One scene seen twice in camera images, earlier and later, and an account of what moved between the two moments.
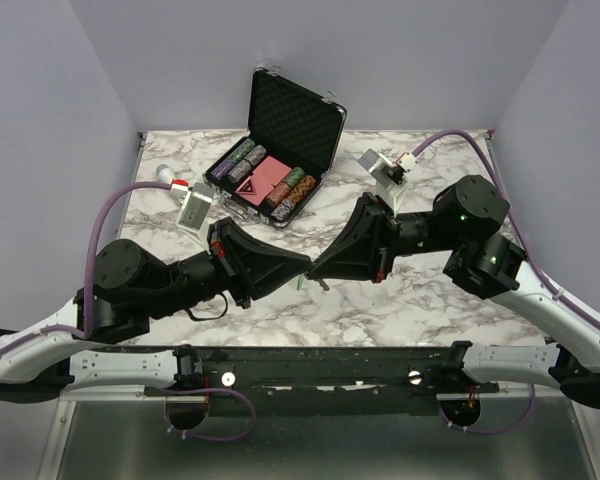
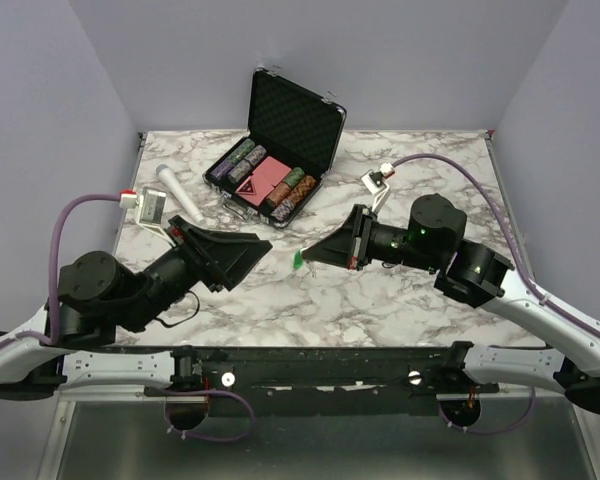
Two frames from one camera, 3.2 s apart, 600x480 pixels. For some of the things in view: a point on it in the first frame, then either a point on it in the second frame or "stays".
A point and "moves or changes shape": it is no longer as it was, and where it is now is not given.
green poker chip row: x=241 y=150 stays
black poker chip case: x=293 y=133 stays
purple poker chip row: x=217 y=172 stays
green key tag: x=300 y=282 moves or changes shape
